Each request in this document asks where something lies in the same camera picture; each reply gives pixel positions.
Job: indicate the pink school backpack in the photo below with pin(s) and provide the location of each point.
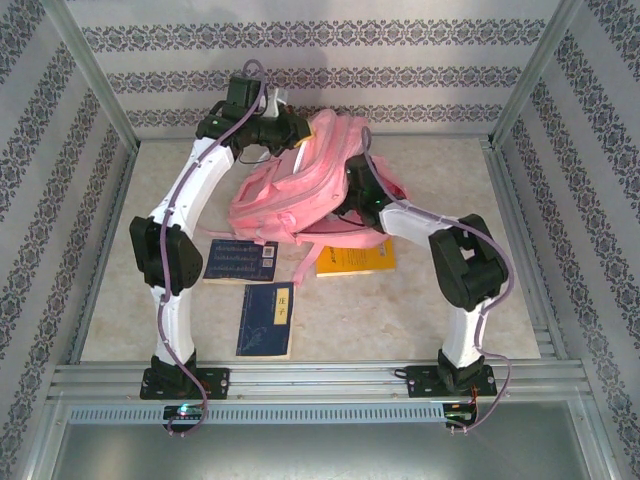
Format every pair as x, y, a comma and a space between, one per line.
310, 175

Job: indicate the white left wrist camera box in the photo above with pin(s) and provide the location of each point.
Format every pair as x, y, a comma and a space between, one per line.
276, 105

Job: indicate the aluminium frame post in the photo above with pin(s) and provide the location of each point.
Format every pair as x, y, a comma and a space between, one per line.
89, 65
540, 65

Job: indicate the long aluminium base rail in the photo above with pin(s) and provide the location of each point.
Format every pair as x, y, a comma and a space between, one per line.
310, 382

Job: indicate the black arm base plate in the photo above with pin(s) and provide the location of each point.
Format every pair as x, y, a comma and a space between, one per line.
217, 385
420, 382

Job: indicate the aluminium side rail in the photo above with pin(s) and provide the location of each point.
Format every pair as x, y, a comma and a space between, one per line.
504, 180
104, 250

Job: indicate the blue book with yellow label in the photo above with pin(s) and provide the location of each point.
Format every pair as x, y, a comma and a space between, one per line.
265, 322

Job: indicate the controller board with LED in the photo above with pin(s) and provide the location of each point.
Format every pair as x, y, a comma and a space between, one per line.
183, 412
460, 414

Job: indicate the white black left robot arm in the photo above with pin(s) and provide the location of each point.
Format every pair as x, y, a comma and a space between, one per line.
200, 192

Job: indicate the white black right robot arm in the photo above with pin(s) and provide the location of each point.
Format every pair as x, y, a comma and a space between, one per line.
410, 230

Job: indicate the grey sheet metal panel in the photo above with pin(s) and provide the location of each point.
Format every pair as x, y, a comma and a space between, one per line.
310, 455

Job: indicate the dark blue book white print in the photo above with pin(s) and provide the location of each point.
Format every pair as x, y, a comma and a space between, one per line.
240, 262

